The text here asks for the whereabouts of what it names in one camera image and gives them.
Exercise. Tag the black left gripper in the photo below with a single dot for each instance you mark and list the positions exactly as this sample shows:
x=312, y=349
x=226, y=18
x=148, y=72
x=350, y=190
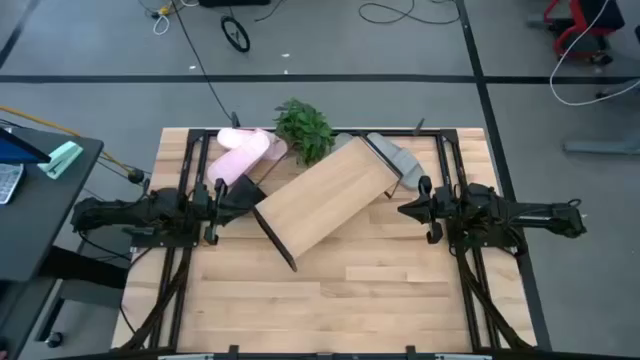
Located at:
x=202, y=207

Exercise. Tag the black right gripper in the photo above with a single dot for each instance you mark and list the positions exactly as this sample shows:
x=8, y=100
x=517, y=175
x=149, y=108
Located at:
x=440, y=207

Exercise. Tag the pink slide sandal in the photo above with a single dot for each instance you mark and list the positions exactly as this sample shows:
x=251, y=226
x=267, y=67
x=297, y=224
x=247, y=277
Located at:
x=230, y=137
x=237, y=160

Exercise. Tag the wooden shelf black metal frame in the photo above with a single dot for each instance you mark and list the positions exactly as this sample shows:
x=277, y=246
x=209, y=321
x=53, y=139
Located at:
x=325, y=195

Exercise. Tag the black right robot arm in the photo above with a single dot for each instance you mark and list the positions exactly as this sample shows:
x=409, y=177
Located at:
x=525, y=217

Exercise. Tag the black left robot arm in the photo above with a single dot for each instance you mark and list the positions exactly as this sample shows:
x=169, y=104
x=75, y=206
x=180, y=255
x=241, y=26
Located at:
x=125, y=212

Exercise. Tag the green plant in black pot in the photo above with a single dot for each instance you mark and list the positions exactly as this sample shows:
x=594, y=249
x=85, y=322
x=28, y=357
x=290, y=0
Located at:
x=305, y=130

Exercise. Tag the mint green stapler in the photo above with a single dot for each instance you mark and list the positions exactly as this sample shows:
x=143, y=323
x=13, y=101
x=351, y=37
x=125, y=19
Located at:
x=60, y=160

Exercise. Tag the black side desk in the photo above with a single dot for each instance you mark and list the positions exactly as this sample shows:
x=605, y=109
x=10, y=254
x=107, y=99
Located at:
x=45, y=220

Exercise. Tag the grey desk foot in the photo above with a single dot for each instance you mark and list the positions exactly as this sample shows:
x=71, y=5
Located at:
x=600, y=147
x=620, y=90

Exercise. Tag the black desk caster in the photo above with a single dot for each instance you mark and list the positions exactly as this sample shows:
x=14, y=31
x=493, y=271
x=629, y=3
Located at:
x=53, y=340

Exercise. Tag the laptop with blue screen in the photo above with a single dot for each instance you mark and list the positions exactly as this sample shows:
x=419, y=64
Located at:
x=17, y=152

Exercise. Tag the white keyboard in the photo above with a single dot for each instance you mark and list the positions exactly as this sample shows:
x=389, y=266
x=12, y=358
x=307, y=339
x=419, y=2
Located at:
x=10, y=182

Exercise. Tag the yellow plug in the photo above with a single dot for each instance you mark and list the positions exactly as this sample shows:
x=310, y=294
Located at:
x=164, y=9

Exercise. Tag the red and black chair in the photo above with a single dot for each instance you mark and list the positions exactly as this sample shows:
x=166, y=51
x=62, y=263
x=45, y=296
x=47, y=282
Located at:
x=580, y=20

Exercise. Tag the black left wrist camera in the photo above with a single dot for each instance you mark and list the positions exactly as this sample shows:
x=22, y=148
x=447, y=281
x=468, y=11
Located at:
x=232, y=212

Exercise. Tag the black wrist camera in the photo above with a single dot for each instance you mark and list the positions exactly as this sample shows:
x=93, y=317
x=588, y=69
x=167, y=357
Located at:
x=232, y=212
x=412, y=210

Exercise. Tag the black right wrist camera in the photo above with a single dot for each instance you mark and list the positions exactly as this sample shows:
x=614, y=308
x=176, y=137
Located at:
x=412, y=210

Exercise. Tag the black aluminium table frame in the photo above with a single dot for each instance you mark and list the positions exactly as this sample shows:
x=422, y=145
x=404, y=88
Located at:
x=444, y=160

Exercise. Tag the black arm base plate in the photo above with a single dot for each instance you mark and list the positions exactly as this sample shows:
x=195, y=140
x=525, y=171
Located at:
x=165, y=242
x=500, y=244

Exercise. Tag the silver metal bracket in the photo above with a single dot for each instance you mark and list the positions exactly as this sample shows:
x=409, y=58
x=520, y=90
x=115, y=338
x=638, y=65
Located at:
x=185, y=357
x=462, y=357

